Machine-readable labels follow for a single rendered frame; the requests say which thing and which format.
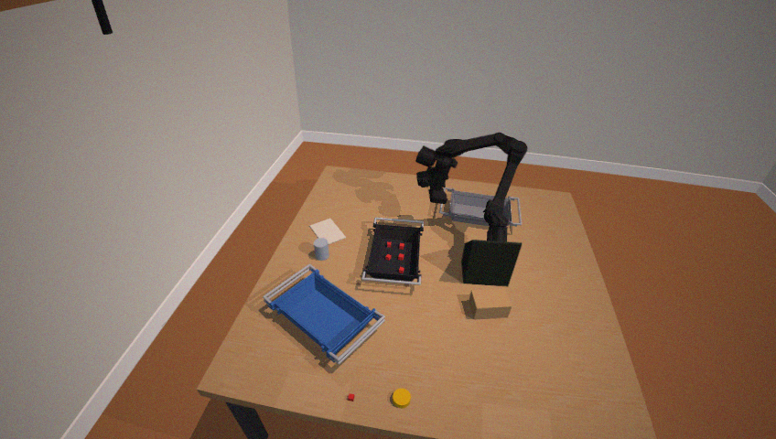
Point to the yellow cylinder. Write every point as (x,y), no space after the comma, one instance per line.
(401,398)

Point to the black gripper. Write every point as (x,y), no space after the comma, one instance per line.
(437,194)

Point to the grey cylinder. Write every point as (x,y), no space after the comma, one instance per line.
(321,249)

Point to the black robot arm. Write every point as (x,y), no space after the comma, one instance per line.
(451,148)

